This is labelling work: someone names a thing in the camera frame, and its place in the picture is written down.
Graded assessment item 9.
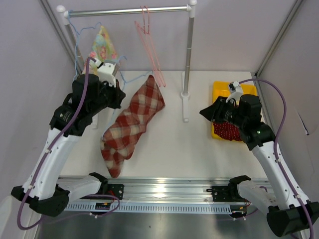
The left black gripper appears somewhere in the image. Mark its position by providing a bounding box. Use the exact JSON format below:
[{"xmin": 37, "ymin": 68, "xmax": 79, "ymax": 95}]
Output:
[{"xmin": 88, "ymin": 76, "xmax": 125, "ymax": 116}]

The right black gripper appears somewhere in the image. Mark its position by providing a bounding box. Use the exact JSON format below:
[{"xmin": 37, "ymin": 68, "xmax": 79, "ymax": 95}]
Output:
[{"xmin": 199, "ymin": 96, "xmax": 246, "ymax": 128}]

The blue wire hanger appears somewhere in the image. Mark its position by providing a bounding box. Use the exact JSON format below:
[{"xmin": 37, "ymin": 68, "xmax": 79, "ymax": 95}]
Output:
[
  {"xmin": 66, "ymin": 10, "xmax": 102, "ymax": 81},
  {"xmin": 101, "ymin": 55, "xmax": 153, "ymax": 137}
]

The floral pastel skirt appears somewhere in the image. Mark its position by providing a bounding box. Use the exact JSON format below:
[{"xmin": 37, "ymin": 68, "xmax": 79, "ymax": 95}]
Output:
[{"xmin": 88, "ymin": 25, "xmax": 119, "ymax": 75}]

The red plaid cloth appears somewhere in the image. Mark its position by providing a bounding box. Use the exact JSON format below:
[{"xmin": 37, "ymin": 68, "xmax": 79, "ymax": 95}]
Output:
[{"xmin": 100, "ymin": 75, "xmax": 165, "ymax": 178}]

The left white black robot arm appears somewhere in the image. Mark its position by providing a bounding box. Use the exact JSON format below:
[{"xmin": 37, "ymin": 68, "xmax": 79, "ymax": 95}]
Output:
[{"xmin": 11, "ymin": 74, "xmax": 126, "ymax": 217}]

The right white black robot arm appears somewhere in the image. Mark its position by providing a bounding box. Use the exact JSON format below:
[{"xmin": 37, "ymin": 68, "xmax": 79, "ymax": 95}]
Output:
[{"xmin": 199, "ymin": 94, "xmax": 319, "ymax": 238}]

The red polka dot cloth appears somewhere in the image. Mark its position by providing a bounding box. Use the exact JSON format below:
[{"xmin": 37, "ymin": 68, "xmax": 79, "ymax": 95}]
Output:
[{"xmin": 212, "ymin": 122, "xmax": 242, "ymax": 142}]

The yellow plastic tray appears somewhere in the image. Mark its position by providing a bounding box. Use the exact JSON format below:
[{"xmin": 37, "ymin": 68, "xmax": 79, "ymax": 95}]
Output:
[{"xmin": 211, "ymin": 80, "xmax": 258, "ymax": 141}]

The white metal clothes rack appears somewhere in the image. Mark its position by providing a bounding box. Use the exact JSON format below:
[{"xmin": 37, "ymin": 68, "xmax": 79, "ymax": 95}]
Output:
[{"xmin": 56, "ymin": 0, "xmax": 197, "ymax": 123}]

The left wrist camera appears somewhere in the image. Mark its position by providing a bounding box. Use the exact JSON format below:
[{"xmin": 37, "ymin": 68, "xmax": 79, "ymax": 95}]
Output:
[{"xmin": 95, "ymin": 59, "xmax": 118, "ymax": 87}]

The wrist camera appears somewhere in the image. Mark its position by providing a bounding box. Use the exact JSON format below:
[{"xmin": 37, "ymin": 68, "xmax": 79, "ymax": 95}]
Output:
[
  {"xmin": 95, "ymin": 59, "xmax": 118, "ymax": 87},
  {"xmin": 226, "ymin": 81, "xmax": 243, "ymax": 103}
]

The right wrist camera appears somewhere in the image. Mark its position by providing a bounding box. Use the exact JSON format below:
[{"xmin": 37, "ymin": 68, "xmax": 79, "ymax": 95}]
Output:
[{"xmin": 226, "ymin": 81, "xmax": 243, "ymax": 103}]

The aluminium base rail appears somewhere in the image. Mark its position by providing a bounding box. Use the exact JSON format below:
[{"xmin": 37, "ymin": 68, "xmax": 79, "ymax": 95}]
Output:
[{"xmin": 57, "ymin": 176, "xmax": 277, "ymax": 207}]

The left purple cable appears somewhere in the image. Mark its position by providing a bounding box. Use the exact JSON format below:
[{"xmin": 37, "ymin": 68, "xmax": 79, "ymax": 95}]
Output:
[{"xmin": 17, "ymin": 57, "xmax": 97, "ymax": 230}]

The white slotted cable duct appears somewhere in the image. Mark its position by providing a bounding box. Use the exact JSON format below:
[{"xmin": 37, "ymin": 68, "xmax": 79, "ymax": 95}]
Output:
[{"xmin": 64, "ymin": 202, "xmax": 232, "ymax": 215}]

